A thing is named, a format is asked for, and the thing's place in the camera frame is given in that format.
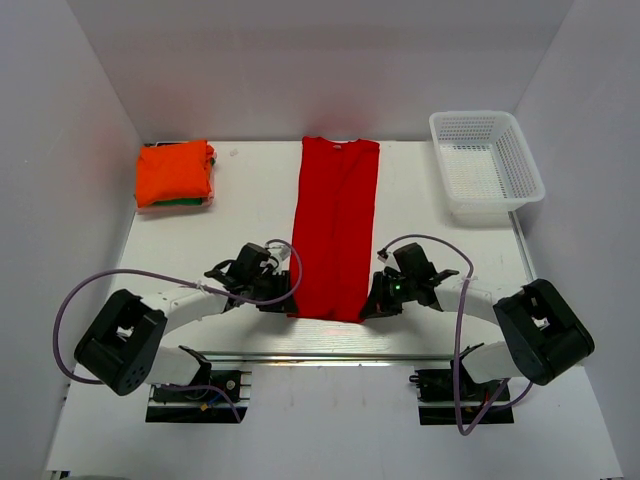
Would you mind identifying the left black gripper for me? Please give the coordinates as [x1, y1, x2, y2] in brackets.
[248, 269, 299, 314]

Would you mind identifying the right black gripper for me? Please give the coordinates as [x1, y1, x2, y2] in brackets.
[360, 270, 417, 319]

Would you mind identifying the red t shirt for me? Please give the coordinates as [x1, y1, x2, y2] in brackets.
[290, 136, 380, 323]

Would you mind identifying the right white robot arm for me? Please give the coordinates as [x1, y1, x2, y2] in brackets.
[360, 243, 595, 399]

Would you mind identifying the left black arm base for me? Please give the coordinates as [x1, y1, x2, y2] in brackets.
[145, 346, 252, 424]

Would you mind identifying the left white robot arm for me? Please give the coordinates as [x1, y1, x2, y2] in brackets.
[74, 240, 302, 399]

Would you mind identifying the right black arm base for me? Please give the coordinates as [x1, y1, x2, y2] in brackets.
[408, 360, 514, 426]

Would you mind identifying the pink folded t shirt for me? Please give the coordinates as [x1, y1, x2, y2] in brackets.
[136, 195, 214, 215]

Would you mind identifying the orange folded t shirt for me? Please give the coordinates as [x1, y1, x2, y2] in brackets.
[135, 140, 215, 209]

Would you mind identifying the white plastic mesh basket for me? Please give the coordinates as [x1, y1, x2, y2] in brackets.
[429, 110, 546, 215]

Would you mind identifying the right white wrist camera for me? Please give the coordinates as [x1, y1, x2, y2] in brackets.
[377, 248, 398, 269]

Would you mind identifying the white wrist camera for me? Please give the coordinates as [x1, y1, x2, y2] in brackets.
[377, 248, 398, 269]
[265, 239, 291, 264]

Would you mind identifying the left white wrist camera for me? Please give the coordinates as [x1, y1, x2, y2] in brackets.
[265, 239, 291, 264]

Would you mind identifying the aluminium table edge rail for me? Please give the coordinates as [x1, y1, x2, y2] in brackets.
[203, 351, 453, 364]

